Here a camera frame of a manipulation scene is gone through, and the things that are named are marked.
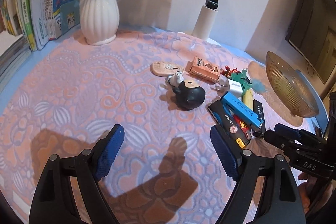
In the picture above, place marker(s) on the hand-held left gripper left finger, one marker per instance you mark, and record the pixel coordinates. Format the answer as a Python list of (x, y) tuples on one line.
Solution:
[(110, 150)]

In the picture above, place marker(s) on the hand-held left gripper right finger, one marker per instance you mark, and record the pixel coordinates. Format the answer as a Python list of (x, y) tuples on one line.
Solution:
[(225, 153)]

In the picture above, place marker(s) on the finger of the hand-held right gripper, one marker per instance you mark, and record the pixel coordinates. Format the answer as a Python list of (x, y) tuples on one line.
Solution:
[(284, 130), (278, 140)]

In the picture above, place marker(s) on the red lighter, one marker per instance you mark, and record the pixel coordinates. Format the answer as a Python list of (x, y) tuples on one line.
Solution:
[(242, 127)]

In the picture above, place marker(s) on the blue stapler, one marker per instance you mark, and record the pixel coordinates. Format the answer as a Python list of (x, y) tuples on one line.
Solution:
[(240, 108)]

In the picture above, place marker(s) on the amber glass bowl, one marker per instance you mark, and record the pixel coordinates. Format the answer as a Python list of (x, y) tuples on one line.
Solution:
[(288, 82)]

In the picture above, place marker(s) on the yellow stick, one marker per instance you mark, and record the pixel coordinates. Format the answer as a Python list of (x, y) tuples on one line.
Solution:
[(247, 99)]

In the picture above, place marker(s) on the black round head figurine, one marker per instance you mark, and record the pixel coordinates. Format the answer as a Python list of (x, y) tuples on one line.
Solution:
[(190, 96)]

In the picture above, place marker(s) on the small white dog figure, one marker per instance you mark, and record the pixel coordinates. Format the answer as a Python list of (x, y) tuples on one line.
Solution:
[(176, 78)]

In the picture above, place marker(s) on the person's right hand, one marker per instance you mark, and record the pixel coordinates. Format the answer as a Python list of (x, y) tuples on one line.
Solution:
[(307, 187)]

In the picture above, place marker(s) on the white charger plug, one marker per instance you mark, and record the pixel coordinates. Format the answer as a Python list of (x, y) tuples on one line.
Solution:
[(233, 87)]

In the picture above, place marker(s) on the green translucent figure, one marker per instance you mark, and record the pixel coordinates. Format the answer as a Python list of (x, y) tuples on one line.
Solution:
[(241, 78)]

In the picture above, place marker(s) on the pink patterned tablecloth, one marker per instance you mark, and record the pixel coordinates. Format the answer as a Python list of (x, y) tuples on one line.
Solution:
[(78, 82)]

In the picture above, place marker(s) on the small red figure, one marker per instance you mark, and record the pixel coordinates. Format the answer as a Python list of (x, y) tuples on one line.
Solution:
[(227, 71)]

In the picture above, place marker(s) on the small orange box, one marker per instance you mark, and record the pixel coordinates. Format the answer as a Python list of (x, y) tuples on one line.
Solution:
[(202, 69)]

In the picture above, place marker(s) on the black framed monitor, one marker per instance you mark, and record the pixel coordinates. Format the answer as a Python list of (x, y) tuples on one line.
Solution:
[(312, 29)]

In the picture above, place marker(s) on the white ribbed vase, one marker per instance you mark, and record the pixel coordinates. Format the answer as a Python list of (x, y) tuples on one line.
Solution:
[(98, 16)]

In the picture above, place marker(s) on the stack of magazines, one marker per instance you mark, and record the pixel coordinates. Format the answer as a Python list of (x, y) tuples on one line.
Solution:
[(13, 54)]

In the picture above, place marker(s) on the row of books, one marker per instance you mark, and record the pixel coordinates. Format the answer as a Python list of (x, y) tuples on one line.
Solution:
[(63, 3)]

